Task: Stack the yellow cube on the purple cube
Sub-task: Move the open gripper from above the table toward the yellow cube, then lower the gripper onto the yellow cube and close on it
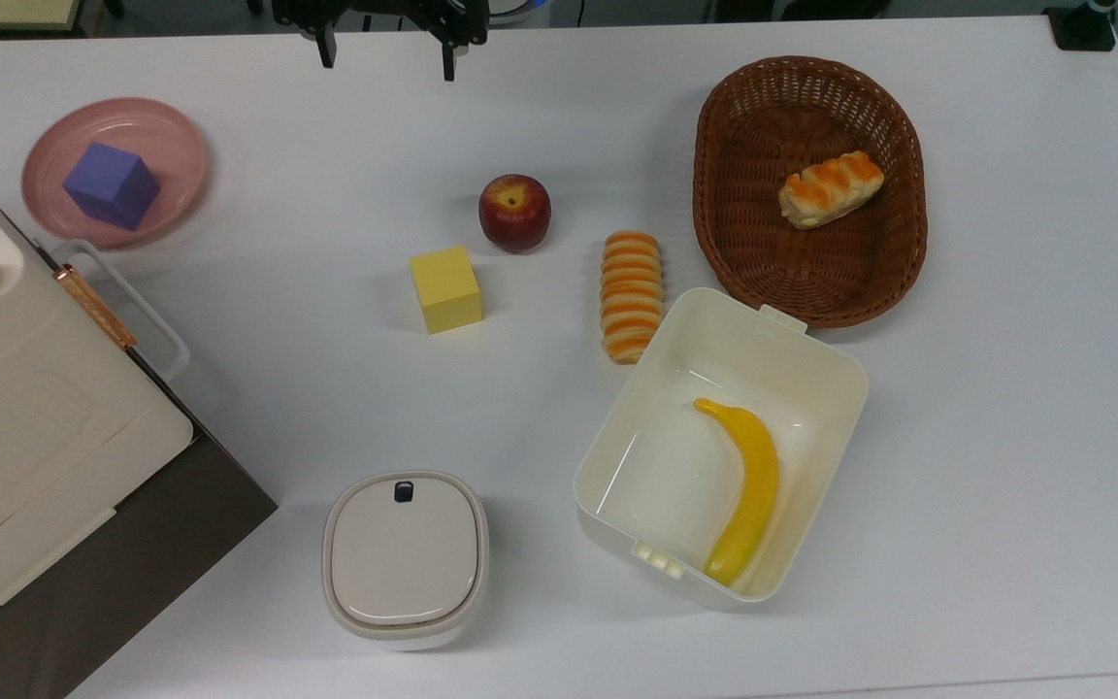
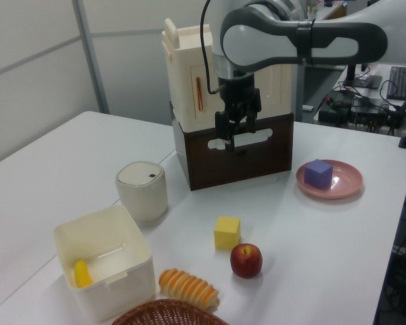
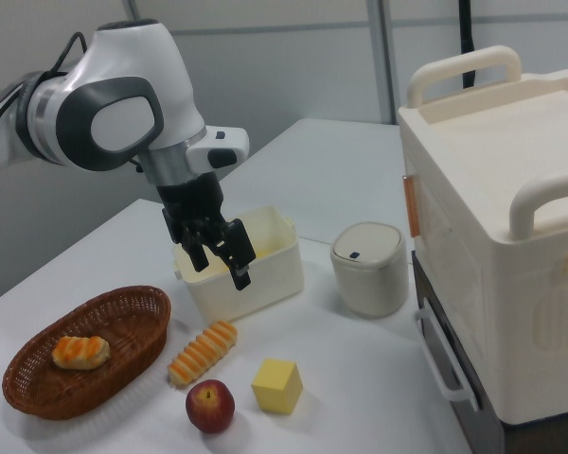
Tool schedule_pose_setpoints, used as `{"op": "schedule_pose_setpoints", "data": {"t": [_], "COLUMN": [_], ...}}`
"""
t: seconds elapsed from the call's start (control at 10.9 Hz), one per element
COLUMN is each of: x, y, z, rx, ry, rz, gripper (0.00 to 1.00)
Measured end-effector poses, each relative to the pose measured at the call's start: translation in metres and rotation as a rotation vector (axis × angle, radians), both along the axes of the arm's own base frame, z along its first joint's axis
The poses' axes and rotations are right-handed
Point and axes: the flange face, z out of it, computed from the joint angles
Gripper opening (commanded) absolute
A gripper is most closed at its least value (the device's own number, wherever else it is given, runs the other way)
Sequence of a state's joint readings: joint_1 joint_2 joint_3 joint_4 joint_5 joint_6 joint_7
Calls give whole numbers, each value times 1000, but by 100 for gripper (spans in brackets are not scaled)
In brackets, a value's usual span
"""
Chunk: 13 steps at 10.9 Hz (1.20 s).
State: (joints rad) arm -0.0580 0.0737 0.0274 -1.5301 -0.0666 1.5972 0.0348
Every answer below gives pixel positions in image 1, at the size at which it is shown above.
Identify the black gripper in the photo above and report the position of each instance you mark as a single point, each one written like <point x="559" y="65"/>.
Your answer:
<point x="379" y="12"/>

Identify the yellow cube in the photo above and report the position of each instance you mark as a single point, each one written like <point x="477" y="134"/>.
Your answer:
<point x="445" y="289"/>

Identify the purple cube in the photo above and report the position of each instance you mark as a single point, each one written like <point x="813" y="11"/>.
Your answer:
<point x="112" y="185"/>

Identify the red apple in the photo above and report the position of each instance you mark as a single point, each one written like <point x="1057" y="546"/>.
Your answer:
<point x="514" y="213"/>

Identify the pink plate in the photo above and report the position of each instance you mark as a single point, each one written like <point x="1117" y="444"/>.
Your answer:
<point x="115" y="171"/>

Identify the striped orange bread roll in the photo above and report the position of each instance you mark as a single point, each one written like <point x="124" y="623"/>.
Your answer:
<point x="631" y="296"/>

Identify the brown wicker basket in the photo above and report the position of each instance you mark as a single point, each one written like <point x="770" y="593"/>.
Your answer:
<point x="809" y="190"/>

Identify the glazed bread pastry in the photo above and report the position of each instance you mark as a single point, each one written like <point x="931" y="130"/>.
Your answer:
<point x="830" y="188"/>

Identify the closed cream lidded container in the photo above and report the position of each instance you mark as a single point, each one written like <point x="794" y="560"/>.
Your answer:
<point x="405" y="559"/>

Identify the white toaster oven appliance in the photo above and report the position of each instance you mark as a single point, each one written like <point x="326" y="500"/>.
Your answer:
<point x="45" y="427"/>

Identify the open cream plastic box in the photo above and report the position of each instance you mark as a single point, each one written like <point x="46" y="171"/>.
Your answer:
<point x="720" y="449"/>

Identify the yellow banana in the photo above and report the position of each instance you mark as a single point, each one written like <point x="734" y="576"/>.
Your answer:
<point x="745" y="490"/>

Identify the black clamp mount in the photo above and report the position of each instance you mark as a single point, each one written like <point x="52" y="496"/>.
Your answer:
<point x="1082" y="23"/>

